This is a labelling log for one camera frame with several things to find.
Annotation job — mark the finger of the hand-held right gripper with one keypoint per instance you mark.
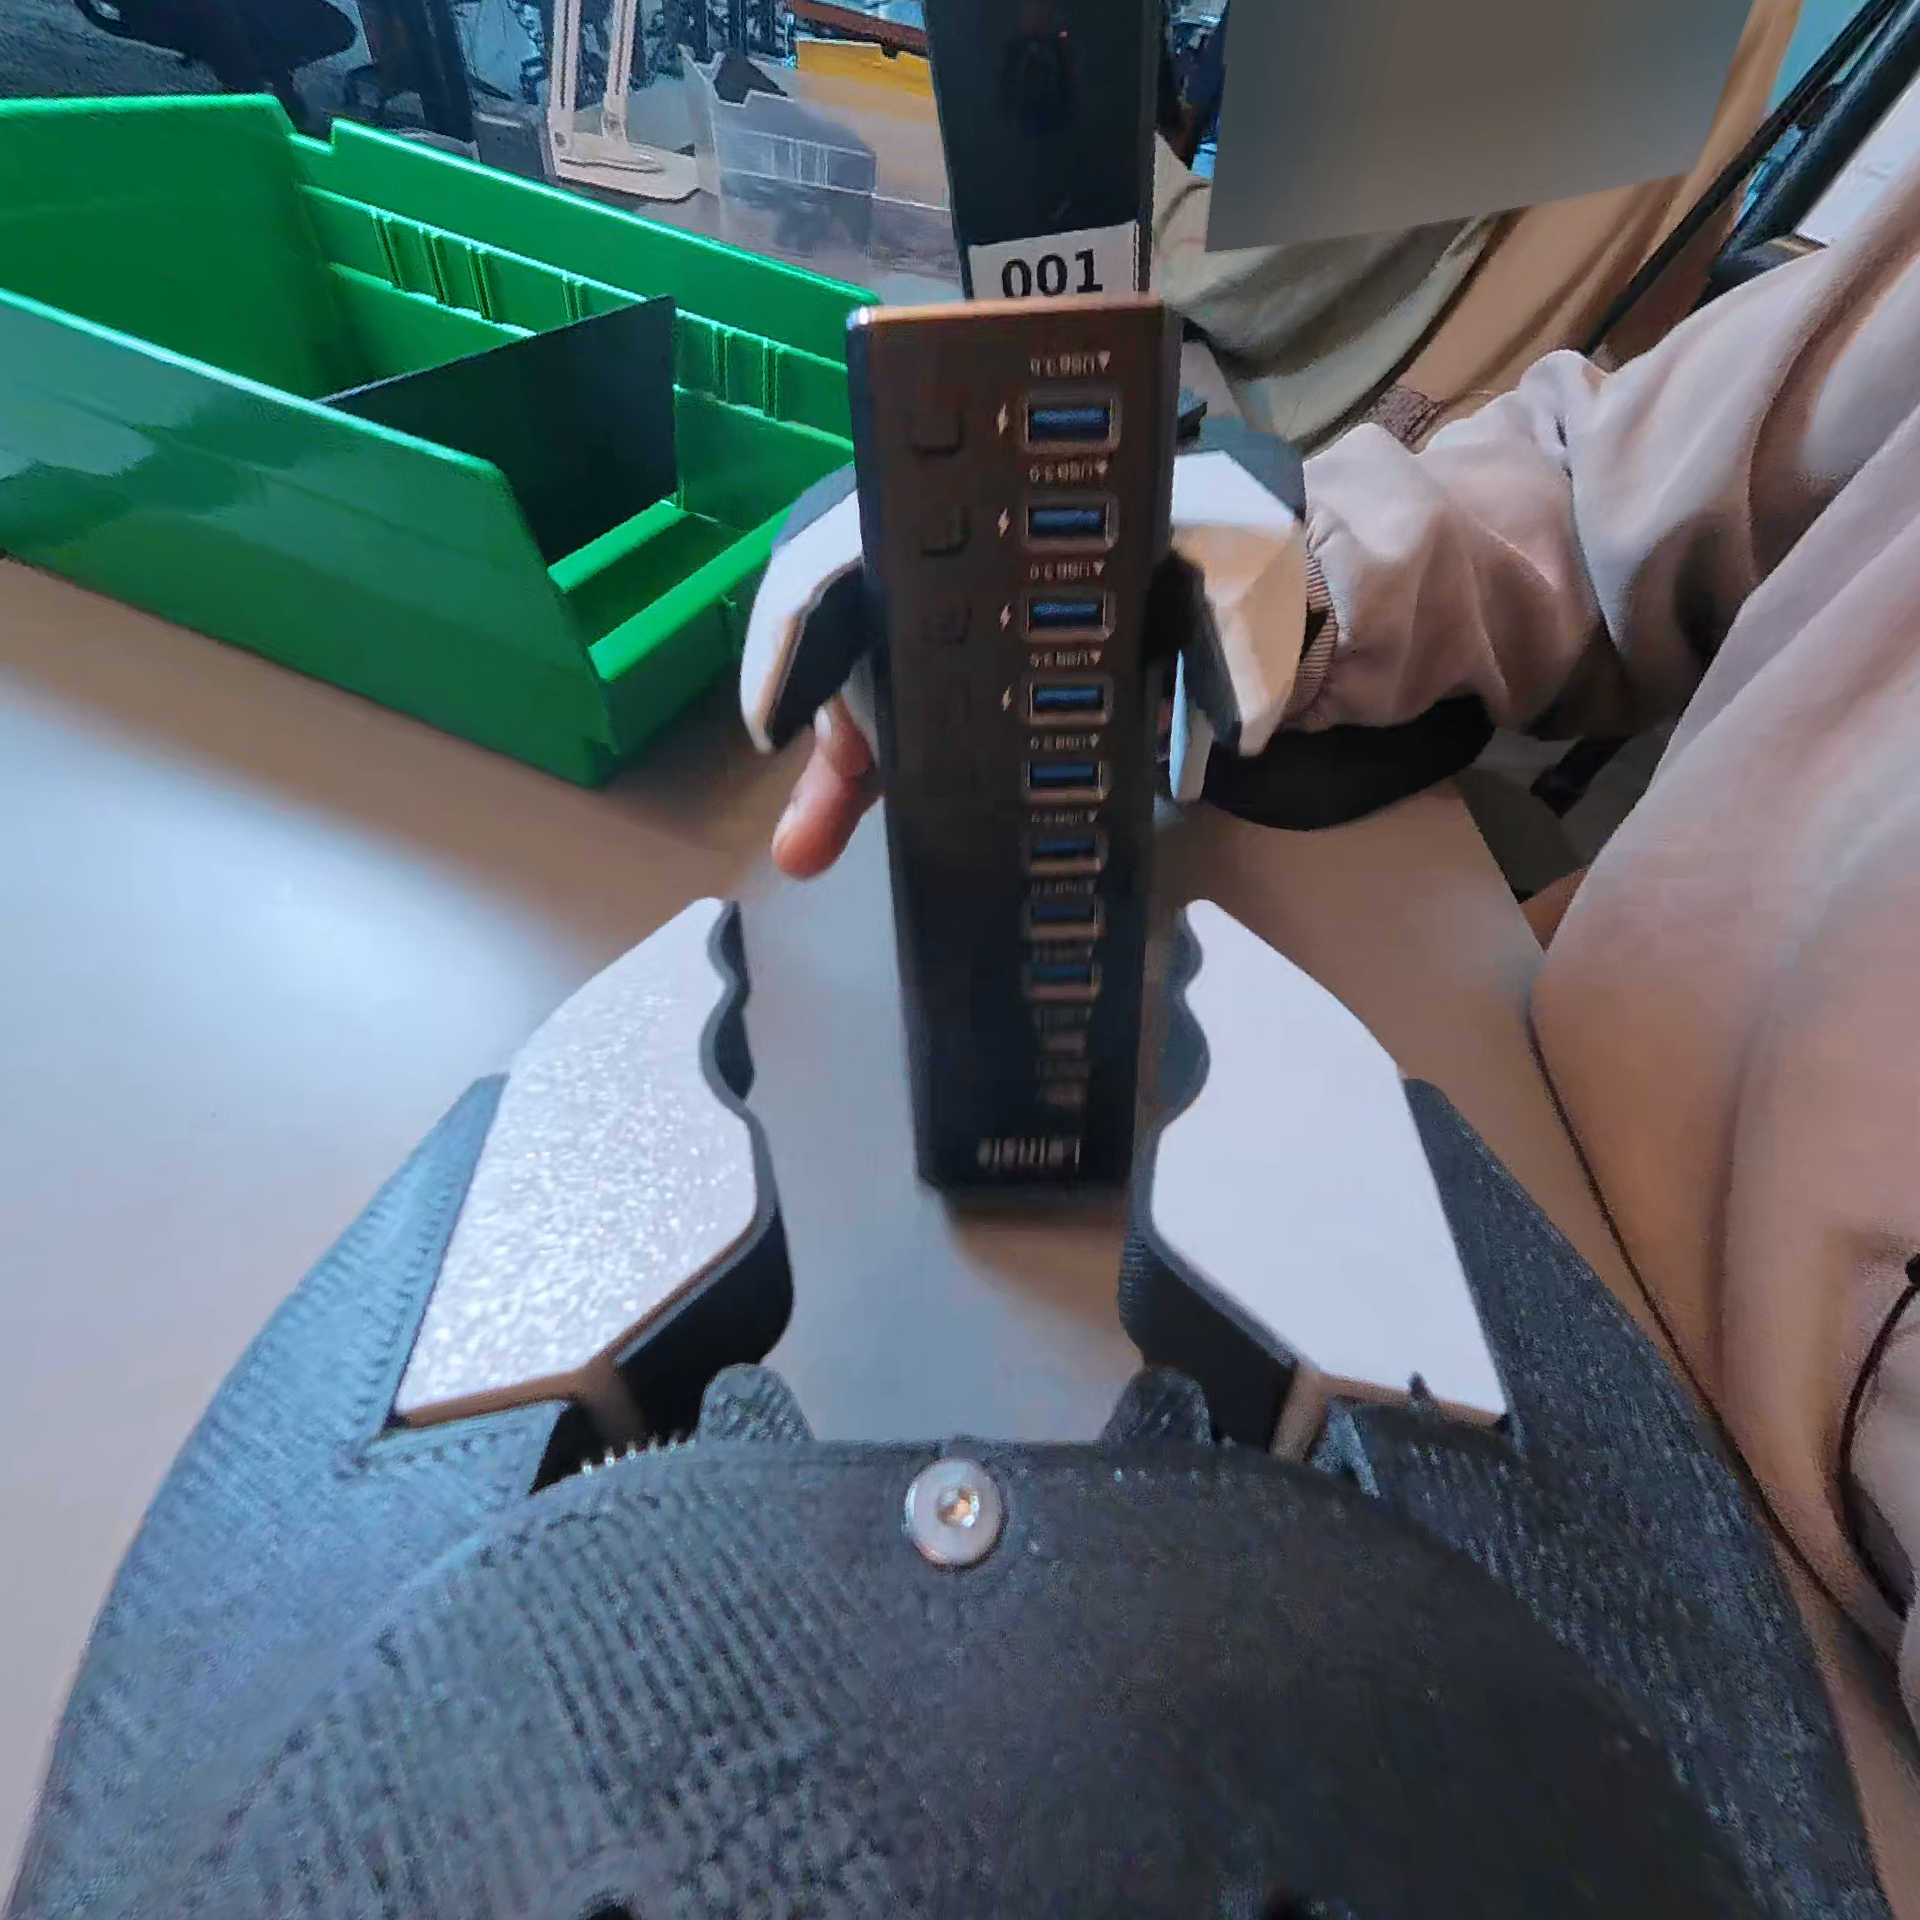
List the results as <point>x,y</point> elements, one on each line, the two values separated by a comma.
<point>1260,570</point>
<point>780,630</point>

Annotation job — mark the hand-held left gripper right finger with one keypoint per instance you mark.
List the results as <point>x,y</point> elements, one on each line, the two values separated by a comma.
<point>1319,1200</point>

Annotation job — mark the black bin divider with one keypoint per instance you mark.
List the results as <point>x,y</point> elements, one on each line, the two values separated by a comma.
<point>571,420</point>

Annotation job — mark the person's right forearm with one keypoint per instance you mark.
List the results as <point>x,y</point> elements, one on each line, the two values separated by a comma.
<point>1471,570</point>

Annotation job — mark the black wrist rest pad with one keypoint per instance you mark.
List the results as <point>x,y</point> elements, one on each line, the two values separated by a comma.
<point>1350,772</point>

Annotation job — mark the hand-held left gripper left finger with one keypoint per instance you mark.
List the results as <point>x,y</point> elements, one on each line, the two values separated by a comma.
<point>601,1200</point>

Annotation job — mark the yellow plastic bin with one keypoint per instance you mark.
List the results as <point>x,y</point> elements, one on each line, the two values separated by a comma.
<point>870,67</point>

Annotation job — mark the black multi-port usb hub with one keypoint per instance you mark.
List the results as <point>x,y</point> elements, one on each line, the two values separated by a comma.
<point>974,900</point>

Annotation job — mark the person's beige sweatshirt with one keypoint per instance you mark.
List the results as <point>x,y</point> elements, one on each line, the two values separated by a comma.
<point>1724,1049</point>

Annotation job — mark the person's right hand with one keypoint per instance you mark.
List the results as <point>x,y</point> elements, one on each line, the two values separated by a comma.
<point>827,819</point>

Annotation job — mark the wooden background document stand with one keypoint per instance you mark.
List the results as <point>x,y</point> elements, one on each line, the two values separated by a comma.
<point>622,159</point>

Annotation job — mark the clear background bin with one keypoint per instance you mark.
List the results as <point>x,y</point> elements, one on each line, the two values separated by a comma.
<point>797,148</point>

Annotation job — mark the green plastic storage bin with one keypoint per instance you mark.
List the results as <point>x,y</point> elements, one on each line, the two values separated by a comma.
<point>225,510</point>

